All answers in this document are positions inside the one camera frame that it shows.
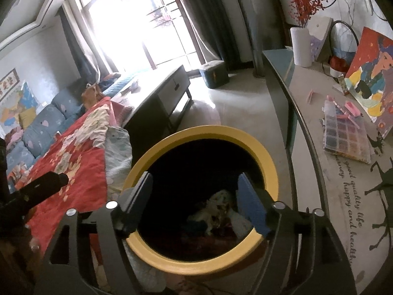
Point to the framed calligraphy picture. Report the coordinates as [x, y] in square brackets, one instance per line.
[7, 84]

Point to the clear bead organizer box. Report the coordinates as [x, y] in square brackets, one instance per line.
[347, 136]

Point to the red floral blanket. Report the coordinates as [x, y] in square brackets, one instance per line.
[76, 166]

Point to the blue square stool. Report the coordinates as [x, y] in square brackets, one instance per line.
[215, 73]

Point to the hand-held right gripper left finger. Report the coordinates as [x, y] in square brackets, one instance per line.
[141, 198]

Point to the glass topped television cabinet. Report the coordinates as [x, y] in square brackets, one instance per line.
[276, 98]

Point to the blue floral sofa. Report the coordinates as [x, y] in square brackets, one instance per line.
[40, 129]

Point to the small pink box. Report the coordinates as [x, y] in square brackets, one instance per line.
[352, 109]

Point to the colourful portrait painting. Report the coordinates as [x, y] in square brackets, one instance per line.
[371, 76]

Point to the yellow round trash bin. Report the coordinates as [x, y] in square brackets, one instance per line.
[215, 132]

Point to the orange patterned cloth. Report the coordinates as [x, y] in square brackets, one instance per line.
[17, 173]

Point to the pale floral quilt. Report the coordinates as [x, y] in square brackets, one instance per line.
[118, 147]

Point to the pink plastic clip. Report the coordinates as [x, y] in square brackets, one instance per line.
[310, 96]

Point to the orange plush toy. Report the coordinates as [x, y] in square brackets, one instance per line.
[91, 93]

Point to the dark grey curtain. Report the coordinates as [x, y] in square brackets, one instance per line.
[215, 21]
[79, 49]

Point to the white folded paper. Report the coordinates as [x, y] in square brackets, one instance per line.
[133, 85]

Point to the country map poster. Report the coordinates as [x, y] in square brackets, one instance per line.
[18, 104]

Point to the yellow pillow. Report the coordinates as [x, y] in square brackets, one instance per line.
[27, 118]

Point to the white paper roll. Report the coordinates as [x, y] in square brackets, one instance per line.
[302, 47]

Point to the grey wooden coffee table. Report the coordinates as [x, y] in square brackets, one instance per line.
[153, 86]

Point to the brown framed glass door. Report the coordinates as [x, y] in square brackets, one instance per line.
[138, 21]

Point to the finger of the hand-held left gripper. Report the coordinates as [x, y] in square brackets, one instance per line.
[46, 182]

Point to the small pale canvas painting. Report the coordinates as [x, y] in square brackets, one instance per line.
[321, 40]

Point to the grey tower air conditioner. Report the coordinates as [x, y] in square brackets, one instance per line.
[254, 37]

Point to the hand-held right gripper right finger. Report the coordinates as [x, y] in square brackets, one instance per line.
[250, 204]

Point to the beige printed table mat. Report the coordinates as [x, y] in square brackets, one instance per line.
[331, 190]

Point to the pile of pink clothes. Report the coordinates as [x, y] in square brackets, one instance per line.
[13, 138]

